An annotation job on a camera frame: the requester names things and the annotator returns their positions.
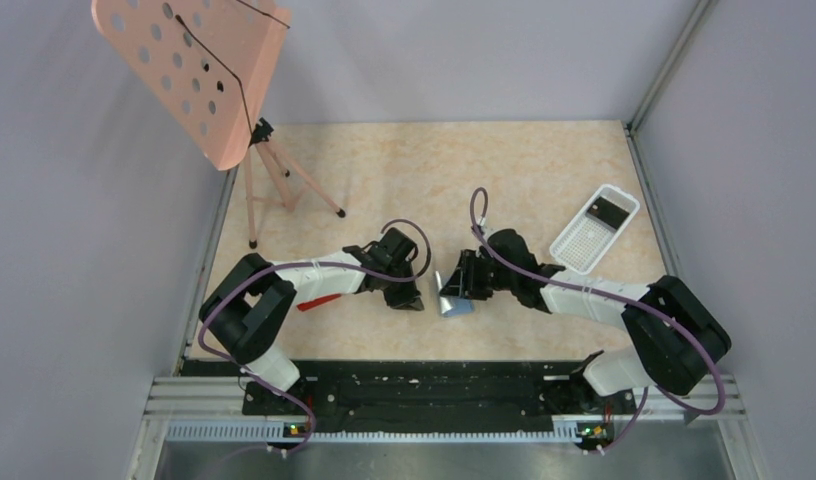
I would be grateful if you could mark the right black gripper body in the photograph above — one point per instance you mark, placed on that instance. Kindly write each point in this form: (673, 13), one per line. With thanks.
(490, 276)

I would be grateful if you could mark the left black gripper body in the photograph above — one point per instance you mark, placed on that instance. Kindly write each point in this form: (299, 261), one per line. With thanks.
(400, 270)

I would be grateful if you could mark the silver blue credit card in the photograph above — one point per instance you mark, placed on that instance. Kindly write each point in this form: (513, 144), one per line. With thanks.
(450, 307)

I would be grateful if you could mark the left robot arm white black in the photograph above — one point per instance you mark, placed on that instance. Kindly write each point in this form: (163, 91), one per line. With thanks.
(248, 308)

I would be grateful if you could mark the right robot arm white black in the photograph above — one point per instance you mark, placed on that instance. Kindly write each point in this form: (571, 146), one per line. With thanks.
(674, 336)

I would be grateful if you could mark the white perforated plastic basket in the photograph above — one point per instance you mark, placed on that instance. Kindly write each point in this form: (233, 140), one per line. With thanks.
(583, 242)

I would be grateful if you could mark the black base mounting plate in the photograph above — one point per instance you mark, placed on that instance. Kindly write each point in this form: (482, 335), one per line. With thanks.
(428, 397)

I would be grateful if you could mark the black item in basket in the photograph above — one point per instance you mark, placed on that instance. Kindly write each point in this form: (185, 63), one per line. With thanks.
(607, 213)

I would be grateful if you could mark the pink perforated music stand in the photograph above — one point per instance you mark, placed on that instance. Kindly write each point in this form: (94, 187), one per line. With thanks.
(210, 64)

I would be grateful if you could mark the aluminium side rail left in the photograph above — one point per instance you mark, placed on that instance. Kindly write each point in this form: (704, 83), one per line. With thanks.
(218, 213)

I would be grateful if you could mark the aluminium corner post right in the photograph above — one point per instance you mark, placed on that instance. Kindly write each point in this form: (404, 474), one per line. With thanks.
(691, 28)

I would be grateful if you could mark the aluminium frame rail front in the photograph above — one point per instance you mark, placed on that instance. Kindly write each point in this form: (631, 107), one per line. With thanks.
(210, 409)

